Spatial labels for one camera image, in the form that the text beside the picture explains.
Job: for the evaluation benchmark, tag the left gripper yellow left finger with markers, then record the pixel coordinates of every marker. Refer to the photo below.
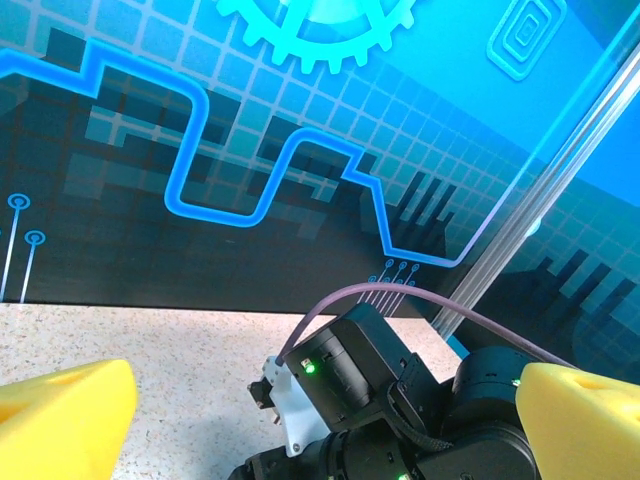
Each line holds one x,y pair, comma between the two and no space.
60,425

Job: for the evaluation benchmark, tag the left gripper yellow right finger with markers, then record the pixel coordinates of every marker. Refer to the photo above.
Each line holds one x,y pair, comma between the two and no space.
585,430

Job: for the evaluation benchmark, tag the aluminium frame post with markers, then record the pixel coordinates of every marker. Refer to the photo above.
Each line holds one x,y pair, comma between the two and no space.
500,260

